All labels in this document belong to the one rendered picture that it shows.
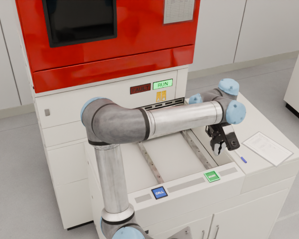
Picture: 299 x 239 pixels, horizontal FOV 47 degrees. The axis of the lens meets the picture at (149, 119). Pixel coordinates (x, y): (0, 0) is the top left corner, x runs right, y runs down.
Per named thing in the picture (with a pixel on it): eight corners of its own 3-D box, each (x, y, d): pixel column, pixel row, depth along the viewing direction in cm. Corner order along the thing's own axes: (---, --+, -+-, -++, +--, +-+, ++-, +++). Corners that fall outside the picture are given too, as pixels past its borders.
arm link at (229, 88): (212, 80, 127) (231, 74, 131) (209, 104, 134) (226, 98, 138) (226, 91, 122) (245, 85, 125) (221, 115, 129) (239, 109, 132)
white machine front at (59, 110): (46, 148, 188) (32, 86, 163) (180, 115, 214) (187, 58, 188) (47, 151, 186) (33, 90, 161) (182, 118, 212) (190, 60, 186)
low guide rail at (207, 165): (173, 123, 208) (173, 119, 206) (176, 122, 209) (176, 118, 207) (216, 183, 173) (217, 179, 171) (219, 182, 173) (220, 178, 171)
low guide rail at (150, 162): (130, 133, 199) (130, 129, 198) (134, 132, 200) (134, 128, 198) (167, 199, 164) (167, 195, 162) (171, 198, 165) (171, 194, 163)
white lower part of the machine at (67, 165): (47, 166, 288) (28, 83, 236) (139, 142, 314) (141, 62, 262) (65, 236, 238) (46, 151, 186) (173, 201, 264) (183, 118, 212)
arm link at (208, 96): (203, 100, 117) (229, 91, 121) (185, 93, 126) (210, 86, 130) (205, 121, 119) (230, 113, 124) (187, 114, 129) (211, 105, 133)
